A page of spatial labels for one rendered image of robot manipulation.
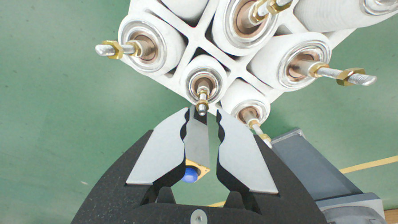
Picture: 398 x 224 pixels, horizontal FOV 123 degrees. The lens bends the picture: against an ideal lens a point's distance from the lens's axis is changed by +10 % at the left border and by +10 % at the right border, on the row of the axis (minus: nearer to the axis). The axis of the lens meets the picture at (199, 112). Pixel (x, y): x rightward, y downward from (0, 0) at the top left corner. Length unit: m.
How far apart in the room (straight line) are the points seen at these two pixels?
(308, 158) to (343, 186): 0.11
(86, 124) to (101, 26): 0.54
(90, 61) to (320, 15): 0.69
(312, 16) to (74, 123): 1.04
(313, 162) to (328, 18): 0.51
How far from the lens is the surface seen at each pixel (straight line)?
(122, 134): 0.80
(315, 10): 0.31
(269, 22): 0.22
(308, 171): 0.65
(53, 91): 0.88
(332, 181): 0.64
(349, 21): 0.29
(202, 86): 0.18
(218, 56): 0.28
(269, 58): 0.25
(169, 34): 0.22
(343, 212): 0.62
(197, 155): 0.28
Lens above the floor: 0.45
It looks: 58 degrees down
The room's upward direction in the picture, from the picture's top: 174 degrees counter-clockwise
